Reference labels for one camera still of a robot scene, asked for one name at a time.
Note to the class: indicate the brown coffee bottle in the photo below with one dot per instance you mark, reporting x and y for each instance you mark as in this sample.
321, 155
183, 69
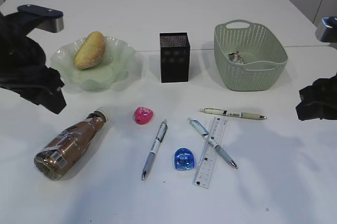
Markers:
60, 155

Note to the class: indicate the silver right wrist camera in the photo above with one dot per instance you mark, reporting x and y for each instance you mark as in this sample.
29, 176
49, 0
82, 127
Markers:
326, 30

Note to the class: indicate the white grey-grip pen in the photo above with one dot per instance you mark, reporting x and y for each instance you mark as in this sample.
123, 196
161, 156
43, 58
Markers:
154, 149

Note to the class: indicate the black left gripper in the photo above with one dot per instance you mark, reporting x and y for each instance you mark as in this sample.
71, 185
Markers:
23, 65

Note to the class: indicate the cream white pen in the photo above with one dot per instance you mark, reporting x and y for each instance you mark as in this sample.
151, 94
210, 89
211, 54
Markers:
214, 111

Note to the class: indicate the light blue pen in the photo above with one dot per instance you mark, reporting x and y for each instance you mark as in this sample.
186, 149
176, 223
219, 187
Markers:
205, 134

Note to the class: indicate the yellow sugared bread bun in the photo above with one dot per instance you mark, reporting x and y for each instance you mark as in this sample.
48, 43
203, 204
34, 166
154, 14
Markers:
91, 52

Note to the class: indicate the pink pencil sharpener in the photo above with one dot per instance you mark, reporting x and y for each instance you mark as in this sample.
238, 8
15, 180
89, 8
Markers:
143, 115

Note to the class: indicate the green glass wavy plate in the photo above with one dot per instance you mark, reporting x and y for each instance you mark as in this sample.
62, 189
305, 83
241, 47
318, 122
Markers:
113, 66

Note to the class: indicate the green plastic woven basket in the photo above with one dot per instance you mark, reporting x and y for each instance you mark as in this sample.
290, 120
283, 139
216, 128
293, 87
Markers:
265, 56

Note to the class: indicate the pink grey paper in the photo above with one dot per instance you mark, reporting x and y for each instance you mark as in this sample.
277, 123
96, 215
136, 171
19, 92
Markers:
236, 58

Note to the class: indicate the clear plastic ruler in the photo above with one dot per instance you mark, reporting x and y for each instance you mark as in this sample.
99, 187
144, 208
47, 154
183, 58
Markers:
209, 156

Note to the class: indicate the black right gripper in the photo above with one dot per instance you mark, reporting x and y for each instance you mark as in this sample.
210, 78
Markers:
318, 101

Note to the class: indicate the blue pencil sharpener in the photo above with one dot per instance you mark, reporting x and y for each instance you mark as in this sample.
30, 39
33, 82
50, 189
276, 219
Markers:
184, 159

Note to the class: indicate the black mesh pen holder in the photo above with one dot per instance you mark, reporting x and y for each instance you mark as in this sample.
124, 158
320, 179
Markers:
174, 57

